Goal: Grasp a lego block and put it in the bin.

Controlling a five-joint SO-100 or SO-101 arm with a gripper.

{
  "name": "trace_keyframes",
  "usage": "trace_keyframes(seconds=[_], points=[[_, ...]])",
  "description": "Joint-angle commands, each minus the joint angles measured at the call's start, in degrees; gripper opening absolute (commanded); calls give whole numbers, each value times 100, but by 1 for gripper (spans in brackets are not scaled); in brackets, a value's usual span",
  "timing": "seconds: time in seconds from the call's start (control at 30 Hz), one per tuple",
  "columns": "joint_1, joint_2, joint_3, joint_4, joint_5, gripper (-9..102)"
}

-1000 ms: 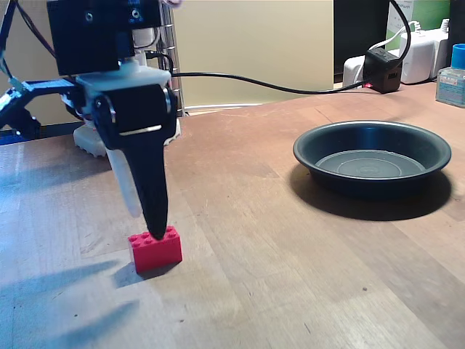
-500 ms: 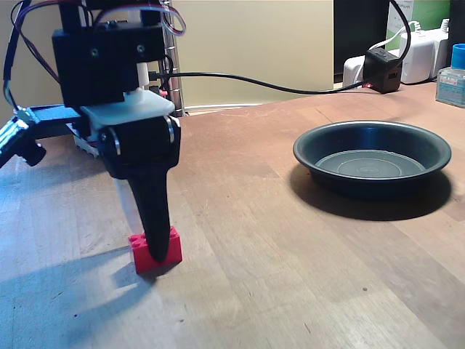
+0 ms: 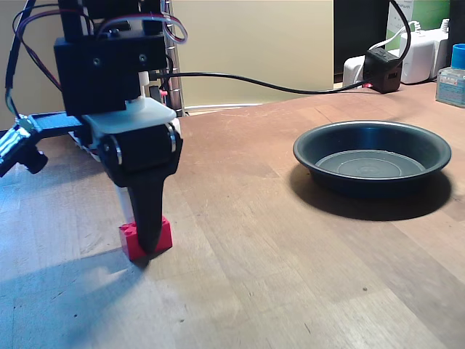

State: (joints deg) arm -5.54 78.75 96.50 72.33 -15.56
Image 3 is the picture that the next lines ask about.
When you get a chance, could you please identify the dark round metal pan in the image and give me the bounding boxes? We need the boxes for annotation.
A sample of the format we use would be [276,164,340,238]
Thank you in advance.
[292,120,453,199]

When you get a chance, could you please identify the black power cube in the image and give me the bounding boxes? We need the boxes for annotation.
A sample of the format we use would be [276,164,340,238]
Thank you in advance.
[363,47,403,95]

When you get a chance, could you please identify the white coiled cable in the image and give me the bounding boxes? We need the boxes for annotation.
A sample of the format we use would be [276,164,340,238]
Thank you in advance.
[384,20,423,50]

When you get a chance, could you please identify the long black cable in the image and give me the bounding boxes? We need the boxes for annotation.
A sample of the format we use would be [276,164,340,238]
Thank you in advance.
[150,71,368,96]

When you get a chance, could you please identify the chrome metal pole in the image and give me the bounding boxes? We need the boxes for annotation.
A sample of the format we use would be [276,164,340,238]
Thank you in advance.
[163,0,185,118]

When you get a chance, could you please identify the blue capped bottle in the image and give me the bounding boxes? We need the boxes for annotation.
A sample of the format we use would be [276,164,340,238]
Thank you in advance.
[434,43,465,108]

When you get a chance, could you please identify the red lego block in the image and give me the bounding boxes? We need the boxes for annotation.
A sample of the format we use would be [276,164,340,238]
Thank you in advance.
[118,215,174,261]

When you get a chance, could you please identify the green and white box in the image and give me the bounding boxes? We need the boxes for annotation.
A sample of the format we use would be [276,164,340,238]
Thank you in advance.
[387,0,451,41]

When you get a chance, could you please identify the black cable from cube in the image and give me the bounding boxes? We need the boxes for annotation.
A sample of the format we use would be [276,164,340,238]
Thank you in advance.
[388,0,412,59]

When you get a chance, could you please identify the black monitor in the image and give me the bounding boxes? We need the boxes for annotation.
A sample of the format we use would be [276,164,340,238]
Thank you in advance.
[333,0,390,87]

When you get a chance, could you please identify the white power adapter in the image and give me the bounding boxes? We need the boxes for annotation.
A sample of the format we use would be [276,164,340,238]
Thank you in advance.
[398,28,451,85]

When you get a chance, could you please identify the coloured wire bundle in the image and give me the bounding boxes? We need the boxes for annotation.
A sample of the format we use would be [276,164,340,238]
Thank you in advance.
[4,0,65,121]

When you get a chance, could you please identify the red black table clamp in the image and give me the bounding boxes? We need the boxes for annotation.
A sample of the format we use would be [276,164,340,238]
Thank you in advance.
[149,85,168,106]

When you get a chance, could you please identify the black camera on bracket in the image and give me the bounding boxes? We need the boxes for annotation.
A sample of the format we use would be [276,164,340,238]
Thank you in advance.
[0,112,86,178]

